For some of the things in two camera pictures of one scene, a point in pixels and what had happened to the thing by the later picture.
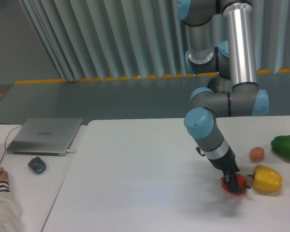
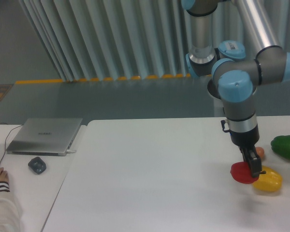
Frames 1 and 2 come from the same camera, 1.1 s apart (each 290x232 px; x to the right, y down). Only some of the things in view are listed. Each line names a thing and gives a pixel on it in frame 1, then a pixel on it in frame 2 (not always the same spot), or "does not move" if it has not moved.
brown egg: (256, 153) does not move
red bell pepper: (241, 181) → (241, 172)
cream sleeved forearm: (5, 213) does not move
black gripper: (226, 163) → (248, 139)
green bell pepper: (287, 146) does not move
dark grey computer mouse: (37, 165) does not move
